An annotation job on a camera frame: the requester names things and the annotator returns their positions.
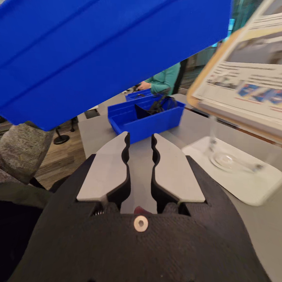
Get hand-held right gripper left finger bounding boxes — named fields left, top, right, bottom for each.
left=76, top=131, right=131, bottom=214

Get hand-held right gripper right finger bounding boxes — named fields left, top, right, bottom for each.
left=151, top=133, right=206, bottom=214

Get blue divided plastic bin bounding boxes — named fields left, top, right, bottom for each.
left=108, top=97, right=185, bottom=145

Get person's left forearm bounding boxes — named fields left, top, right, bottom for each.
left=0, top=122, right=55, bottom=185

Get black round stand base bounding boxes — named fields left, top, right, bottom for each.
left=53, top=127, right=70, bottom=145

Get white stand with wooden board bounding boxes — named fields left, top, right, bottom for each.
left=182, top=0, right=282, bottom=206

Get printed instruction sheets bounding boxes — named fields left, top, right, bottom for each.
left=194, top=0, right=282, bottom=131

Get tangled black cable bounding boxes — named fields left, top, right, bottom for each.
left=148, top=94, right=178, bottom=115

